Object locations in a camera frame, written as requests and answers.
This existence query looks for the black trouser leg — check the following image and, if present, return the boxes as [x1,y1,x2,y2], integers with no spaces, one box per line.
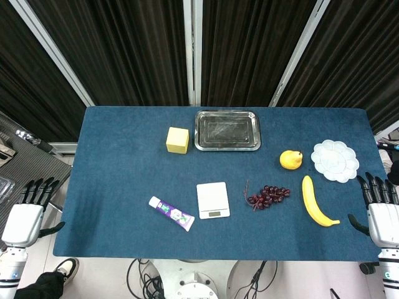
[14,271,65,299]

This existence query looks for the white frame post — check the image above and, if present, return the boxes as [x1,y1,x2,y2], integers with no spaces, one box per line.
[8,0,94,107]
[269,0,333,107]
[183,0,203,107]

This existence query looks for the yellow foam cube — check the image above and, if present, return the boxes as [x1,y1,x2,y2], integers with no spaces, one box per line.
[166,126,191,154]

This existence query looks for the blue table cloth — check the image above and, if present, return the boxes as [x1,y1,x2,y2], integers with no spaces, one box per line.
[52,105,389,262]

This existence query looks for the black floor cable bundle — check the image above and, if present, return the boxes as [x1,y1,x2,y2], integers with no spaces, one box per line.
[126,258,165,299]
[233,260,278,299]

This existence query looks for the dark red grape bunch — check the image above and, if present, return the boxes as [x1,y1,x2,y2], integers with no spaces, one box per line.
[243,179,291,212]

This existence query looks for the yellow pear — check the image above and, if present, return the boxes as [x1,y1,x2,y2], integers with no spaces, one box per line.
[279,149,304,171]

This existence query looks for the dark grid side table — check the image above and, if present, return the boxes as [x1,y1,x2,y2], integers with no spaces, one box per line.
[0,110,74,231]

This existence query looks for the yellow banana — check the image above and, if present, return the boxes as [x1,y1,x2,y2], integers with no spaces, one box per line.
[301,175,341,228]

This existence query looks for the clear plastic box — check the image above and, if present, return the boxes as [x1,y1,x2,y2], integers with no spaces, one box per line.
[0,176,16,203]

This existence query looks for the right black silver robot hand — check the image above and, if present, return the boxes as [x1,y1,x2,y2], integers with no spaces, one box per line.
[347,171,399,249]

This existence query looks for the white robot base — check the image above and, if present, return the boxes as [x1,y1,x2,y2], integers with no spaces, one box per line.
[152,260,241,299]

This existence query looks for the silver digital kitchen scale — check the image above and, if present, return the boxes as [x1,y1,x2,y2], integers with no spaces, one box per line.
[196,181,231,220]

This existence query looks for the black caster wheel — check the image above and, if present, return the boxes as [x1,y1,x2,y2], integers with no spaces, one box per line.
[358,261,380,275]

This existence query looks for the rectangular metal tray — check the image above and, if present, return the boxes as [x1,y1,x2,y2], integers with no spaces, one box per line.
[194,110,261,152]

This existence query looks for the black curtain panel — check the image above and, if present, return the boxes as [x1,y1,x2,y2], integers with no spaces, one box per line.
[0,0,85,141]
[201,0,319,107]
[277,0,399,135]
[26,0,190,107]

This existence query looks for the white flower-shaped palette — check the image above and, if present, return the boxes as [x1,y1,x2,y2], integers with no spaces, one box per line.
[310,139,360,183]

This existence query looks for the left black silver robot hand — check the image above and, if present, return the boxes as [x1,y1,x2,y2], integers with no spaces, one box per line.
[1,177,66,249]

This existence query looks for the black and white sneaker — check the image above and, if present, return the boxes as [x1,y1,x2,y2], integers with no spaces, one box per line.
[52,257,80,283]

